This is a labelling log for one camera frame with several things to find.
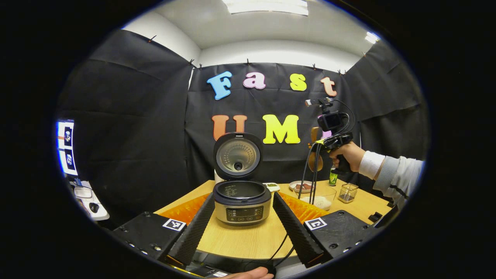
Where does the wooden spoon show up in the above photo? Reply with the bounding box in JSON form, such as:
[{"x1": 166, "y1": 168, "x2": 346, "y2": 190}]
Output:
[{"x1": 308, "y1": 127, "x2": 324, "y2": 172}]

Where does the metal wire chopstick holder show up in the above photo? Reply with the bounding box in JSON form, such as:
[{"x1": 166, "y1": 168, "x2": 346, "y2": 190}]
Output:
[{"x1": 338, "y1": 183, "x2": 359, "y2": 204}]

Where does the glass bowl of rice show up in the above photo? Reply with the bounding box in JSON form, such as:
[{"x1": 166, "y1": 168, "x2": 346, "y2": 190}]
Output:
[{"x1": 298, "y1": 185, "x2": 337, "y2": 211}]

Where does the white round plate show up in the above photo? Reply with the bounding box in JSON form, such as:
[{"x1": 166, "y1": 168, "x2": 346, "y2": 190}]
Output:
[{"x1": 289, "y1": 181, "x2": 314, "y2": 193}]

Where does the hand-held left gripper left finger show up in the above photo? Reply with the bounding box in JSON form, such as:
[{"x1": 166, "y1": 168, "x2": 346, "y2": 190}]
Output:
[{"x1": 112, "y1": 193, "x2": 216, "y2": 268}]

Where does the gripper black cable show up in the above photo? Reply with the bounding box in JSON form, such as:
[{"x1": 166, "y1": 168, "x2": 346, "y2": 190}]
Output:
[
  {"x1": 242, "y1": 232, "x2": 296, "y2": 272},
  {"x1": 298, "y1": 143, "x2": 323, "y2": 205}
]

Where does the dark grey rice cooker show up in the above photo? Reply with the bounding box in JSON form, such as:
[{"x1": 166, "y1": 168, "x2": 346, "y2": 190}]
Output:
[{"x1": 213, "y1": 132, "x2": 272, "y2": 226}]

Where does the white side desk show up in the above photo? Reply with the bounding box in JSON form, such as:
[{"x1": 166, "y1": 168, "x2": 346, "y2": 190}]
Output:
[{"x1": 69, "y1": 179, "x2": 110, "y2": 221}]

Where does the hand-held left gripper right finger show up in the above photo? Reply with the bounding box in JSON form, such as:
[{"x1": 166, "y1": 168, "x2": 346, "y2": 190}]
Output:
[{"x1": 272, "y1": 191, "x2": 382, "y2": 269}]

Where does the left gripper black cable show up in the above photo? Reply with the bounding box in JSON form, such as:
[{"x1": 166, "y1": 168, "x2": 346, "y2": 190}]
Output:
[{"x1": 242, "y1": 232, "x2": 296, "y2": 272}]

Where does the large ceiling light panel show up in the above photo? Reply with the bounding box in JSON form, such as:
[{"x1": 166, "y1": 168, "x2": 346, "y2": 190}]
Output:
[{"x1": 222, "y1": 0, "x2": 309, "y2": 16}]

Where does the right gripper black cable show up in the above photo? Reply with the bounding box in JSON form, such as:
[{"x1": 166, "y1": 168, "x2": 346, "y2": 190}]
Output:
[{"x1": 298, "y1": 143, "x2": 323, "y2": 205}]

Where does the computer monitor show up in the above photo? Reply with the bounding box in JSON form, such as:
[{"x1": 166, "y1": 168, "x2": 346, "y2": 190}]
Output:
[{"x1": 56, "y1": 119, "x2": 79, "y2": 177}]

